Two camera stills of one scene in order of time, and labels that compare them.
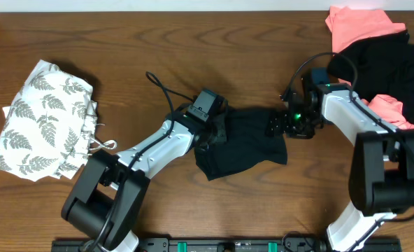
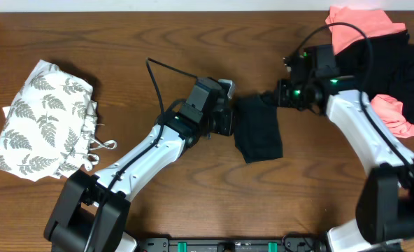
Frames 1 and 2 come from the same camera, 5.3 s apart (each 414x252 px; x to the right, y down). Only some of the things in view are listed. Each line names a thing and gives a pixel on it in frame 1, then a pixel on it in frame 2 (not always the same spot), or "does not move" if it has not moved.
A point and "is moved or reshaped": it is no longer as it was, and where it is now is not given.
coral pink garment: (350, 24) does not move
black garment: (247, 145) is moved or reshaped
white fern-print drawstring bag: (49, 127) does not move
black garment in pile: (388, 65) does not move
